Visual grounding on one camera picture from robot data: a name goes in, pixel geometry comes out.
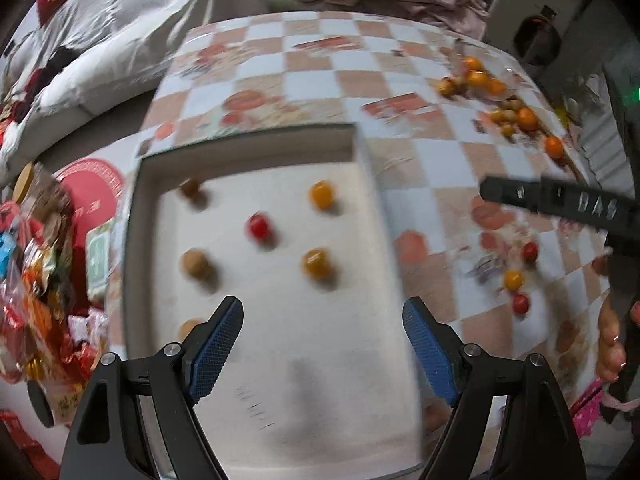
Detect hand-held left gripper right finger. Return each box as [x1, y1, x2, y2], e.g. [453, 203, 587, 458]
[402, 296, 587, 480]

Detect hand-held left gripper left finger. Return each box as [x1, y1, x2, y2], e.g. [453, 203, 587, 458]
[60, 295, 246, 480]

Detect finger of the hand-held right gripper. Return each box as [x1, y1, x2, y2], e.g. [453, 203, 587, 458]
[479, 175, 608, 233]

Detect white box with dark rim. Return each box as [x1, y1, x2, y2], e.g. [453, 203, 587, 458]
[122, 122, 426, 480]

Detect clear glass bowl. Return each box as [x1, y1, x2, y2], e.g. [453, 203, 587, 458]
[435, 52, 518, 103]

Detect green white box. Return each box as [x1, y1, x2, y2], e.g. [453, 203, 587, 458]
[85, 227, 113, 301]

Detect white appliance with round window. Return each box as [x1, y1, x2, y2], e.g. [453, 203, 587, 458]
[515, 5, 563, 68]

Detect pink patterned clothing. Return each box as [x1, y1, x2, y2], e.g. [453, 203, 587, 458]
[570, 377, 618, 443]

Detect pile of colourful snack packets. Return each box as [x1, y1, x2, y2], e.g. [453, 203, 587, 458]
[0, 195, 126, 426]

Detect checkered tablecloth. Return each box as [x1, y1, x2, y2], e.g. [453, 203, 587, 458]
[135, 10, 628, 441]

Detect red packet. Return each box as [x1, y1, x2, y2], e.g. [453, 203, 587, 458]
[0, 410, 61, 480]

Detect yellow jar lid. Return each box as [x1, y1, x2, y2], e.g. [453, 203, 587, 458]
[12, 162, 36, 203]

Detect grey white bedding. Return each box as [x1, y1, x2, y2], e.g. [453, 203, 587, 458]
[0, 0, 261, 171]

